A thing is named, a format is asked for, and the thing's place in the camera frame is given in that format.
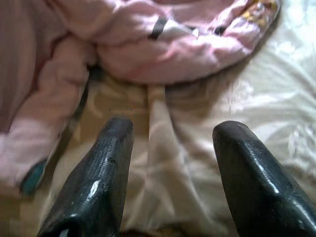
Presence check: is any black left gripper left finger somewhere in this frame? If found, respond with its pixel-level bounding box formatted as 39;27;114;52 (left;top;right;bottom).
37;117;135;237

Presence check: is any pink cartoon print quilt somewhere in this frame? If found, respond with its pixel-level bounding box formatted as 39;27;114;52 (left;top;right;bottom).
0;0;283;196

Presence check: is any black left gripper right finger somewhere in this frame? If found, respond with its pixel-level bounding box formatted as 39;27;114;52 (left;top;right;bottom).
212;120;316;237

